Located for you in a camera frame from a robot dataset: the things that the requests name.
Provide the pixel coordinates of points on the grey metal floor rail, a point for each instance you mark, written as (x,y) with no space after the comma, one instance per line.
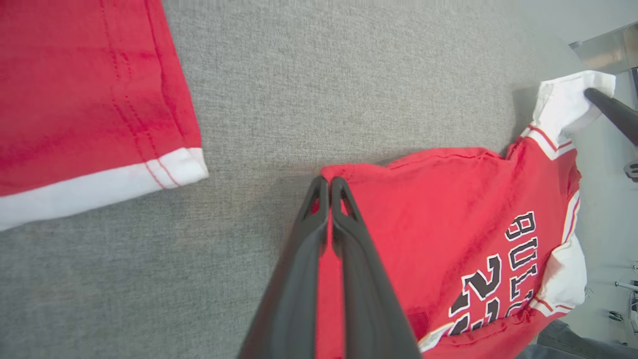
(608,50)

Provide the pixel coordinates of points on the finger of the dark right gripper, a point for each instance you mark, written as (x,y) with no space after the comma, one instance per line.
(620,115)

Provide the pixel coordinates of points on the red shorts white trim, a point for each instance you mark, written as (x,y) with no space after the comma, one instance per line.
(75,99)

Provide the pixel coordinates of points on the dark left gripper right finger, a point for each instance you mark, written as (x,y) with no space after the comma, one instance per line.
(369,309)

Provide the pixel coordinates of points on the dark grey cloth bundle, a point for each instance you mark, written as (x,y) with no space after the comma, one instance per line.
(573,346)

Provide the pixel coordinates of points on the red Bulls jersey shirt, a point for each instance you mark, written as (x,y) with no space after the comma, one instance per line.
(448,199)

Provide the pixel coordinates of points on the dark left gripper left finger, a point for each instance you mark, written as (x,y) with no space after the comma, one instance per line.
(294,299)

